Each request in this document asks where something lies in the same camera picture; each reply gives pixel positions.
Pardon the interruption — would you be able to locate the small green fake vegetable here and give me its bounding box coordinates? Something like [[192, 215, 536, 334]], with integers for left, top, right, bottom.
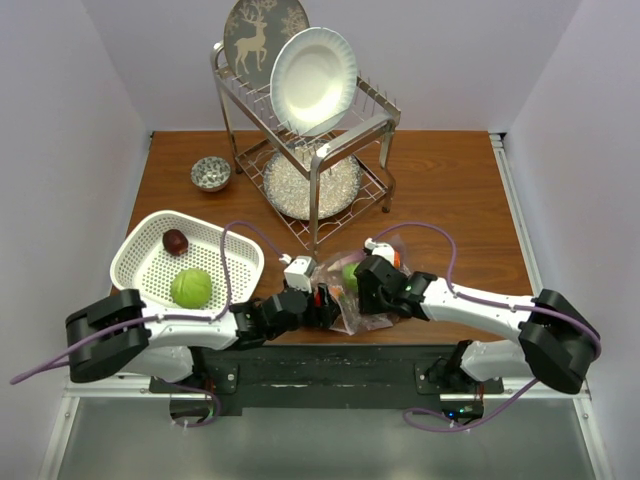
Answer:
[[342, 263, 358, 293]]

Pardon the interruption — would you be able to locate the clear zip top bag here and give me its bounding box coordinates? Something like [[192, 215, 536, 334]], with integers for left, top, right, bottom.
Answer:
[[311, 249, 399, 335]]

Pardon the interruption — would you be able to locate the green fake cabbage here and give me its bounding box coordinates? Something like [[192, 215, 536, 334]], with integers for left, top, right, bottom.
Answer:
[[170, 268, 212, 309]]

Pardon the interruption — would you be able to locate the dark red fake fruit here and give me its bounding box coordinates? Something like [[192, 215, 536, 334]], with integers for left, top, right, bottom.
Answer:
[[162, 229, 189, 256]]

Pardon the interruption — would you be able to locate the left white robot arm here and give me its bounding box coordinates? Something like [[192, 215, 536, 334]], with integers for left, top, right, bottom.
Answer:
[[65, 283, 341, 392]]

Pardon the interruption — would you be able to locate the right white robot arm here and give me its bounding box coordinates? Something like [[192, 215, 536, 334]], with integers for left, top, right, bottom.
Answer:
[[354, 255, 601, 394]]

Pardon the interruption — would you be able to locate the purple fake eggplant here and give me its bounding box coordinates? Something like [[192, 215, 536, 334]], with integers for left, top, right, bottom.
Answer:
[[329, 251, 364, 270]]

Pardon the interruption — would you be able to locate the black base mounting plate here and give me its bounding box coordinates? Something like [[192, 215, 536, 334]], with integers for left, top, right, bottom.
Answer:
[[149, 344, 504, 418]]

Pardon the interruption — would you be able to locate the speckled plate lower shelf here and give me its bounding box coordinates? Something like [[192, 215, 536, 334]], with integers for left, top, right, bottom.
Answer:
[[263, 153, 362, 221]]

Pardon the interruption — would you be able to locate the steel dish rack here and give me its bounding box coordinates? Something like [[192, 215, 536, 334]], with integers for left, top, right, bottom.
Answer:
[[209, 41, 401, 257]]

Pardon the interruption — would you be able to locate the white perforated plastic basket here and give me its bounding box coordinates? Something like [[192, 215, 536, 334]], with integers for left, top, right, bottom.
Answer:
[[110, 210, 264, 313]]

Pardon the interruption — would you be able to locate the small patterned bowl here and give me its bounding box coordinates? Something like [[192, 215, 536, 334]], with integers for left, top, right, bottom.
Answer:
[[190, 156, 232, 193]]

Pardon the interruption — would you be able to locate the white fluted plate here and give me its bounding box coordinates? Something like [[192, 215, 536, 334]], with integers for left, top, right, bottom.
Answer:
[[270, 27, 358, 137]]

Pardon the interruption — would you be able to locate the grey deer plate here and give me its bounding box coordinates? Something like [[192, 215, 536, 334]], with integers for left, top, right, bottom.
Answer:
[[223, 0, 309, 89]]

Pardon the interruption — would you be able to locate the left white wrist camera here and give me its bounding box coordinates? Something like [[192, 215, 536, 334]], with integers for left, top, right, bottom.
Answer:
[[284, 256, 317, 293]]

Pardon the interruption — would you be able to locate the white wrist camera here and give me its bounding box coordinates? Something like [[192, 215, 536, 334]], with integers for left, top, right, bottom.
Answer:
[[284, 256, 317, 293], [364, 238, 399, 264]]

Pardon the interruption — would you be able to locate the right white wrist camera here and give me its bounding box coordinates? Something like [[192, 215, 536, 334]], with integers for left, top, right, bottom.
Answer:
[[364, 238, 399, 264]]

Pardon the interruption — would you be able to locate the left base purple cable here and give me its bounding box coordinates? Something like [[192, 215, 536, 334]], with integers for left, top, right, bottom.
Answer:
[[159, 377, 224, 429]]

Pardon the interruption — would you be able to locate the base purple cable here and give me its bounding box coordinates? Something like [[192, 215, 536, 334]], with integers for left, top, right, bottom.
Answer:
[[159, 377, 224, 429], [402, 379, 539, 432]]

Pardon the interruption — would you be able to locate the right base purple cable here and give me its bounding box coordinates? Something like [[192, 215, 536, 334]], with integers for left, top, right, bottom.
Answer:
[[402, 379, 539, 432]]

